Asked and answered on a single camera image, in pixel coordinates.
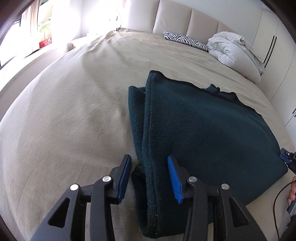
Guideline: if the dark green knit sweater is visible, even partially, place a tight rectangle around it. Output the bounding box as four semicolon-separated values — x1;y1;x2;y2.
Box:
128;71;287;238

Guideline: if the right hand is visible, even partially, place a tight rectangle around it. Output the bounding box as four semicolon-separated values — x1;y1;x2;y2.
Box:
287;176;296;204

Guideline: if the white wardrobe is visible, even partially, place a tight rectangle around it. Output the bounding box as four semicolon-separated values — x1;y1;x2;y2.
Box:
252;10;296;133

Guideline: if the white folded duvet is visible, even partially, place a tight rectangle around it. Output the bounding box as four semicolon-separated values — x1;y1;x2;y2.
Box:
207;31;265;84

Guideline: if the zebra print pillow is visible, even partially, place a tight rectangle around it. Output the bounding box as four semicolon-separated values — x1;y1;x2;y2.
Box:
163;31;209;52

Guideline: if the red box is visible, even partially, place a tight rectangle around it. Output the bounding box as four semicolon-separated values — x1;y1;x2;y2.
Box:
39;38;52;49

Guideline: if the beige padded headboard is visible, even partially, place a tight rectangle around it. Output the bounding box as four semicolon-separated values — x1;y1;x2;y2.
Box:
121;0;234;44

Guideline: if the brown curtain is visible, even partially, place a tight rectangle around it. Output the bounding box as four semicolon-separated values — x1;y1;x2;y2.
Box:
20;0;40;34

